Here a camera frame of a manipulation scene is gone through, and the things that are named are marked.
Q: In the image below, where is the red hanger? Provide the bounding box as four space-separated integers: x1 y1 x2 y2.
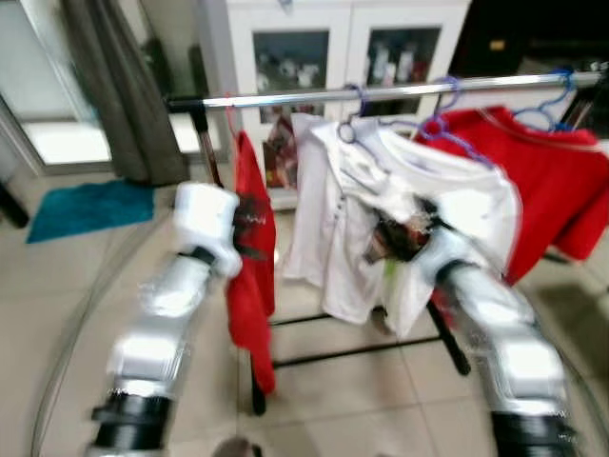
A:
223 92 245 140

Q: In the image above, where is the purple plastic hanger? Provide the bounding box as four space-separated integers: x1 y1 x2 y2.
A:
335 82 420 146
419 76 498 170

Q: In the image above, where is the blue plastic hanger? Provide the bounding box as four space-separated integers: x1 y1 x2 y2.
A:
512 65 580 132

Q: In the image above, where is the white t-shirt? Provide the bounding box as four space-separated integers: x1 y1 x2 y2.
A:
282 112 523 337

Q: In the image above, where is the colourful patterned bag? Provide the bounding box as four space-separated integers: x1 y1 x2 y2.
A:
264 114 299 190

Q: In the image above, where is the red shirt with white print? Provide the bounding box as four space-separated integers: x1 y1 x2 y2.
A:
226 129 280 397

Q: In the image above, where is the metal clothes rack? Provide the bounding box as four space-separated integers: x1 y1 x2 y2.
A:
164 65 609 417

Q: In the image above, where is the plain red t-shirt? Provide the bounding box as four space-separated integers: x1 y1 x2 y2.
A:
417 105 609 287

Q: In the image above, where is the teal floor mat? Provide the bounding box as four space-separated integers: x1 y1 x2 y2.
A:
26 179 156 245

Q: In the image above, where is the grey curtain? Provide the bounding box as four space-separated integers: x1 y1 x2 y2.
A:
60 0 191 188

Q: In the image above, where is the black tv unit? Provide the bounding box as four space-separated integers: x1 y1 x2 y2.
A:
447 0 609 85

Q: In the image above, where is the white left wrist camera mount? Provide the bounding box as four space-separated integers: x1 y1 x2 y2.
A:
172 182 242 279

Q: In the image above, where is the glass door with metal frame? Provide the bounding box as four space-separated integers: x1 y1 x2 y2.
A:
0 0 120 177

